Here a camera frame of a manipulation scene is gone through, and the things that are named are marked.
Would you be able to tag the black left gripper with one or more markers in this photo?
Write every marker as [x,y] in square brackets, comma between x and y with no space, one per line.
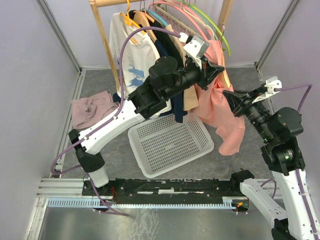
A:
[208,70]

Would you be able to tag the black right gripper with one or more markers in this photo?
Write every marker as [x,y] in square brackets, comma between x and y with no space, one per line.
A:
[234,99]

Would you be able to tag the salmon pink t shirt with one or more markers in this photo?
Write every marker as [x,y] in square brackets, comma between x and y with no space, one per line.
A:
[214,110]

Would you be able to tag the beige tan t shirt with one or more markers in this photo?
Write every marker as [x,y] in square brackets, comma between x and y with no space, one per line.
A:
[173,47]

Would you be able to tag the turquoise plastic hanger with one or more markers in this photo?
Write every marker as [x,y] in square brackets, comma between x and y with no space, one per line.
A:
[162,22]

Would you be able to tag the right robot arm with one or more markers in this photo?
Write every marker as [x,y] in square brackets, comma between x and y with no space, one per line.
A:
[297,220]

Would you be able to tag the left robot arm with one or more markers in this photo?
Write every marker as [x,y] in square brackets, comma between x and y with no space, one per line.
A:
[165,81]

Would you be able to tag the pink plastic hanger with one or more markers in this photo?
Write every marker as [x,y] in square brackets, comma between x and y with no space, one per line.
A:
[181,23]

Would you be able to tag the navy blue t shirt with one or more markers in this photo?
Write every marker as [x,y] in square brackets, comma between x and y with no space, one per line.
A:
[176,104]

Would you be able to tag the lime green hanger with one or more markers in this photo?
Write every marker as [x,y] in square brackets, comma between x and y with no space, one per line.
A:
[226,18]

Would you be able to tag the white printed t shirt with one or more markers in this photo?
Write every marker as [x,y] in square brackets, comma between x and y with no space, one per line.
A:
[139,55]

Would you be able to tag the orange plastic hanger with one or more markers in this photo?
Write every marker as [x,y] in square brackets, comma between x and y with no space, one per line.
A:
[130,21]

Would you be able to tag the wooden clothes rack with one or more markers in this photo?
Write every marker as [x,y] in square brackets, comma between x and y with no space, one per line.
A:
[95,5]

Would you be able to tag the white perforated plastic basket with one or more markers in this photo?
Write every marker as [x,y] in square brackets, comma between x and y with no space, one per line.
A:
[161,145]

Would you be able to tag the mauve pink crumpled garment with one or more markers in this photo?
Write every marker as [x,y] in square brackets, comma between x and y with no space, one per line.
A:
[88,111]

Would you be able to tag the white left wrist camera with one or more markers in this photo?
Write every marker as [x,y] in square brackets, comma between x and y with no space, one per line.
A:
[195,47]

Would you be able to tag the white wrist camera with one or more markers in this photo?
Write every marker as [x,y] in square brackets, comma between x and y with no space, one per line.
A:
[269,85]
[195,47]

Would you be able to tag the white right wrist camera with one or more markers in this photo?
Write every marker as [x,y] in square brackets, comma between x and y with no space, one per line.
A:
[269,85]

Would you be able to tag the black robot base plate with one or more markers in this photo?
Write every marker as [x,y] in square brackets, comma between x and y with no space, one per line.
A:
[174,191]

